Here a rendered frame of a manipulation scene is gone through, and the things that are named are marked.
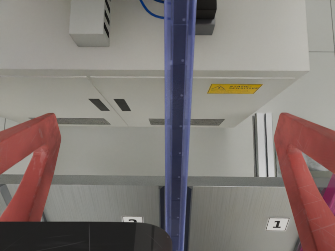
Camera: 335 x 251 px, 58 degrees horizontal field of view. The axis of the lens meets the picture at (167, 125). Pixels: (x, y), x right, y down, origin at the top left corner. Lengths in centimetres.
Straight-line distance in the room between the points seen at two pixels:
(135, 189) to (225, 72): 31
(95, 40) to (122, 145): 66
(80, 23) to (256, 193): 35
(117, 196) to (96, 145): 88
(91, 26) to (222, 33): 20
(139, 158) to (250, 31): 68
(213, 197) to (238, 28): 34
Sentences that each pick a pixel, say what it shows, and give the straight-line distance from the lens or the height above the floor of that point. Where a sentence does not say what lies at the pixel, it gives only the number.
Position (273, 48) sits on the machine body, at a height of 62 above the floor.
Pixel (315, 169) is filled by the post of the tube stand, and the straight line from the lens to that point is 117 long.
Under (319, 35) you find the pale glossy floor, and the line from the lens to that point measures 131.
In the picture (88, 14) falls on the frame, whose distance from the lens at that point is 47.
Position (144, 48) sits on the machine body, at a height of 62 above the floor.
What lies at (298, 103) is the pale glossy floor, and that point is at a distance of 119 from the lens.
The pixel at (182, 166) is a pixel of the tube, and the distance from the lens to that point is 18.
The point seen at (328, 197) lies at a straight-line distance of 24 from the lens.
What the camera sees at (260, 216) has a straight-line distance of 25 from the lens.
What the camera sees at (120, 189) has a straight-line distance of 22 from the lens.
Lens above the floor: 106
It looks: 81 degrees down
